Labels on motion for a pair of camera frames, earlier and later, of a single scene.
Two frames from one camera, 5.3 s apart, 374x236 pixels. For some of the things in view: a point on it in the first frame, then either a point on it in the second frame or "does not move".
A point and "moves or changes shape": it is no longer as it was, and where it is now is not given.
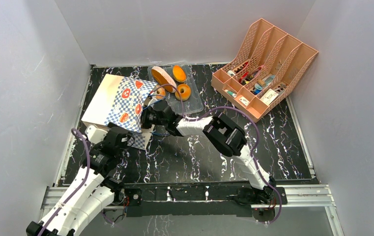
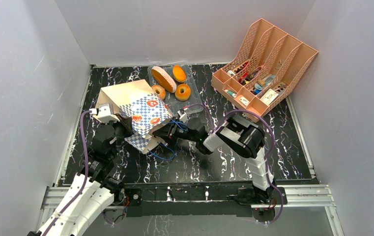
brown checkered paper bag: x=119 y=102 moves or changes shape
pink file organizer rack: x=273 y=63 does not move
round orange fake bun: x=179 y=74 does not move
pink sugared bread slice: x=163 y=78 does not move
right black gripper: x=148 y=116 -> x=171 y=131
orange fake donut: x=184 y=91 does not move
